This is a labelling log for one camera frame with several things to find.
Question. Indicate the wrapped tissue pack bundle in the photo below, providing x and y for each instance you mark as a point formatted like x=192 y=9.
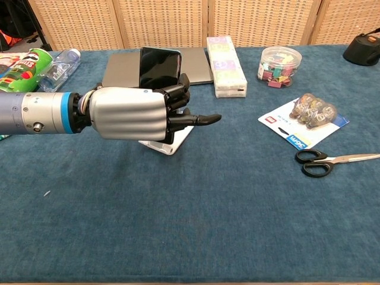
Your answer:
x=227 y=69

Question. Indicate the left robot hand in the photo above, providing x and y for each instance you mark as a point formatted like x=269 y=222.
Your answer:
x=127 y=114

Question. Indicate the black pouch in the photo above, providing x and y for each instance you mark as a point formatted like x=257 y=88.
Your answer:
x=360 y=50

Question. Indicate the white and red snack packet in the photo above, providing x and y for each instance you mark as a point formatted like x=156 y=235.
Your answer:
x=10 y=62

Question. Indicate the correction tape blister pack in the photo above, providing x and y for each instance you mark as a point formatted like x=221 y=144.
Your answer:
x=311 y=114

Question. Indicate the green Pringles can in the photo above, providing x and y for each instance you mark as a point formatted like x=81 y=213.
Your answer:
x=25 y=74

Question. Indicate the white folding phone stand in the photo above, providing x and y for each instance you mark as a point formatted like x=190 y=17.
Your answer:
x=181 y=139

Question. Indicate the orange fabric item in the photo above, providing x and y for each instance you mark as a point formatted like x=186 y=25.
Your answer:
x=10 y=38

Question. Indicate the clear jar of binder clips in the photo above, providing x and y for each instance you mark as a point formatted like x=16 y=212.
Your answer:
x=279 y=69

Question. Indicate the grey laptop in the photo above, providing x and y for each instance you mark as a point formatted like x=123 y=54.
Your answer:
x=121 y=68

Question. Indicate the wicker folding screen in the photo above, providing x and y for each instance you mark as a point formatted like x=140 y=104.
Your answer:
x=166 y=20

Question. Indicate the clear plastic water bottle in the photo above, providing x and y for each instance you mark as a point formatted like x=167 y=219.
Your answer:
x=58 y=72

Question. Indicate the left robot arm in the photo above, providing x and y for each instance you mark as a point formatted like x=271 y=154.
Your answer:
x=35 y=112

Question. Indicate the blue tablecloth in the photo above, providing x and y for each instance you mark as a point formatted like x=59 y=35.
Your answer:
x=190 y=222

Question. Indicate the black smartphone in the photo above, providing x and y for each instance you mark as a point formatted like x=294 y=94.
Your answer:
x=158 y=66

